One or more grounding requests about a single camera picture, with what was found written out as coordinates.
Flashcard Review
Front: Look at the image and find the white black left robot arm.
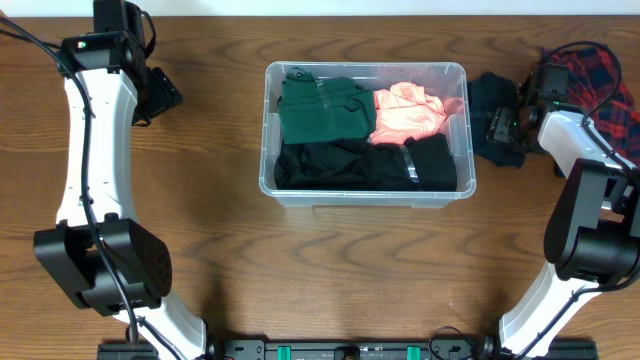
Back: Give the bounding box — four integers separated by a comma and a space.
34, 30, 207, 359

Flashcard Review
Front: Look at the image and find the large black garment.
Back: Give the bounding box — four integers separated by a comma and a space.
274, 139, 414, 191

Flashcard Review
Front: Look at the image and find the black mounting rail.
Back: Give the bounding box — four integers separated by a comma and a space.
96, 339, 599, 360

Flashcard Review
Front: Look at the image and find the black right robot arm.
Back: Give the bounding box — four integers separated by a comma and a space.
476, 101, 639, 359

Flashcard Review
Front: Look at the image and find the black banded cloth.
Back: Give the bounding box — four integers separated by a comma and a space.
370, 133, 457, 192

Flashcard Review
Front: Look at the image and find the small black cloth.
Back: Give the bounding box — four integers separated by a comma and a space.
467, 72, 525, 168

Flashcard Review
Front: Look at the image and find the green banded cloth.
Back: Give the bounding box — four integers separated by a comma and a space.
278, 67, 377, 144

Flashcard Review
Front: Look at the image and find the clear plastic storage bin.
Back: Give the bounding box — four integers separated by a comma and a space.
258, 61, 477, 208

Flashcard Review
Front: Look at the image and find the red plaid cloth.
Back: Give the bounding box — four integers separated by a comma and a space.
542, 45, 639, 166

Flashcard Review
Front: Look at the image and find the salmon pink garment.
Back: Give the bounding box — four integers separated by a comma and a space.
369, 82, 463, 145

